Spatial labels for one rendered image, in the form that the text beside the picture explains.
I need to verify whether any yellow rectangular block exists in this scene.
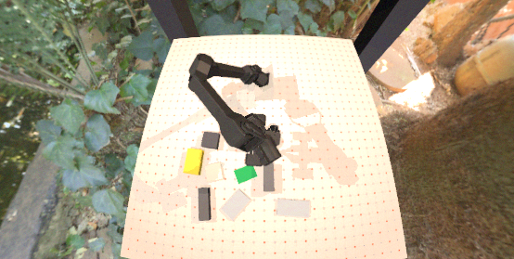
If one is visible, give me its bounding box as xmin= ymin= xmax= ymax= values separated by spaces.
xmin=183 ymin=149 xmax=204 ymax=175

